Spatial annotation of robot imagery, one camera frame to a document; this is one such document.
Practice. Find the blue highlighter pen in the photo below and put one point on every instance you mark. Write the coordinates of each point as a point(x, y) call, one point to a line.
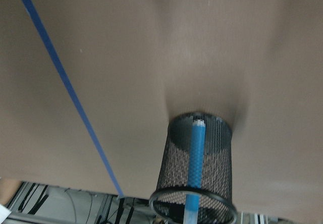
point(195, 170)

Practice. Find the black mesh pen cup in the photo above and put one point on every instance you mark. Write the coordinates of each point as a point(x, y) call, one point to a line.
point(215, 203)

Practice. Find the blue tape line lengthwise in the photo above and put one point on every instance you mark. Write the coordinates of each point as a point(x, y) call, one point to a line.
point(30, 8)

